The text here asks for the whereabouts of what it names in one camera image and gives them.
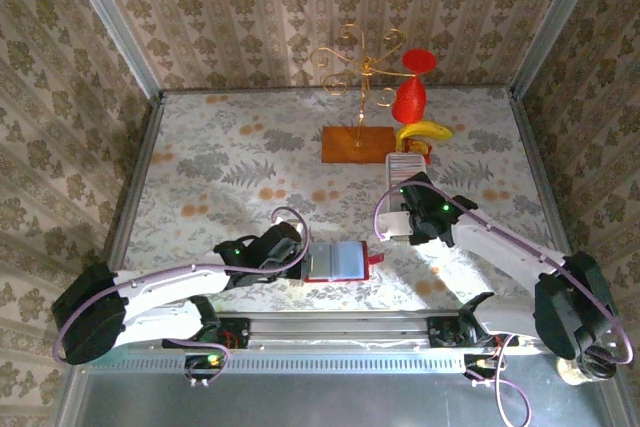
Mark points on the red card holder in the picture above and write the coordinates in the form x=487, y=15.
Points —
x=350, y=262

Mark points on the small red and yellow toy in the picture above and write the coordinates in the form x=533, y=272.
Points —
x=417, y=148

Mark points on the red goblet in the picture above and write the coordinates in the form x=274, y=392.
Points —
x=409, y=104

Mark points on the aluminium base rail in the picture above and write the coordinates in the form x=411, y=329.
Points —
x=340, y=332

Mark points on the yellow banana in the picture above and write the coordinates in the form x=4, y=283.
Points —
x=425, y=132

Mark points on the aluminium frame post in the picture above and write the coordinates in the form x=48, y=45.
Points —
x=558, y=17
x=111, y=17

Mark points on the glass jar with black lid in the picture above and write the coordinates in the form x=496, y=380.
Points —
x=567, y=374

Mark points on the aluminium table side rail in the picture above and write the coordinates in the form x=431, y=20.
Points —
x=539, y=172
x=136, y=182

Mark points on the floral tablecloth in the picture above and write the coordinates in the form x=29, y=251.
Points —
x=225, y=147

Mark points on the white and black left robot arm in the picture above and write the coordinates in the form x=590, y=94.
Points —
x=175, y=287

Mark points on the small circuit board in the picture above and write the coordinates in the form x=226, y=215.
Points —
x=205, y=364
x=482, y=366

